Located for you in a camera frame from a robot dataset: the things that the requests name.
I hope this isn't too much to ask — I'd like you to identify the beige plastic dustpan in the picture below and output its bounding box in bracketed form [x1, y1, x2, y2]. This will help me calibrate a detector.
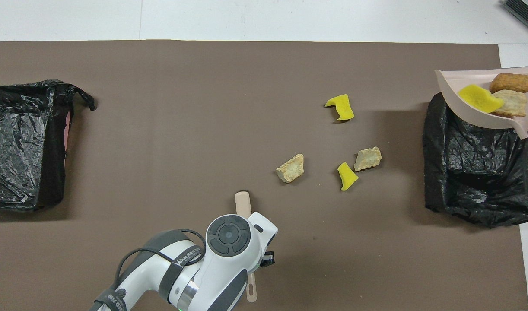
[435, 66, 528, 167]

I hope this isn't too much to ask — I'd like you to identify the orange-brown sponge chunk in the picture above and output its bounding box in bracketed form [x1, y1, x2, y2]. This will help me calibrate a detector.
[490, 73, 528, 93]

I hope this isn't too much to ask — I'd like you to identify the dark ribbed object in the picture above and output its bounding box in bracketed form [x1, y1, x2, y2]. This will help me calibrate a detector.
[502, 0, 528, 37]

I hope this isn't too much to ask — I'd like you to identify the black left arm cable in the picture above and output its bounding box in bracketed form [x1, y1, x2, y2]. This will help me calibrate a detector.
[113, 229, 206, 298]

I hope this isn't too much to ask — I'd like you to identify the notched yellow sponge piece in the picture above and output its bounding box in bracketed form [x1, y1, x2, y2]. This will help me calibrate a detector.
[325, 94, 355, 121]

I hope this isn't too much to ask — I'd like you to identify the beige foam chunk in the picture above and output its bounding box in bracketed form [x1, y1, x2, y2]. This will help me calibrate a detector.
[276, 154, 305, 184]
[491, 89, 528, 117]
[354, 146, 382, 171]

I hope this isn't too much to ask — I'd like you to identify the brown table mat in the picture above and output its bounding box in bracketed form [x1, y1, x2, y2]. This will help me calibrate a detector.
[0, 40, 528, 311]

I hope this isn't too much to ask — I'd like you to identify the yellow sponge wedge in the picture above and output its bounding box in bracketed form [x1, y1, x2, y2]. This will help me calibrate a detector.
[458, 84, 505, 114]

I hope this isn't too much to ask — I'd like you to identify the beige hand brush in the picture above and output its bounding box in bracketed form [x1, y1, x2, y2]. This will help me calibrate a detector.
[235, 191, 258, 303]

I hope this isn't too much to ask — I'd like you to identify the small yellow sponge piece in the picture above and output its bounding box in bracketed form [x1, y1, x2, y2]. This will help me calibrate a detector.
[337, 162, 359, 191]

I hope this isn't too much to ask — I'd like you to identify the black bag lined pink bin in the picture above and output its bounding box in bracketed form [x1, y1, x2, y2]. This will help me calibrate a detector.
[0, 79, 96, 211]

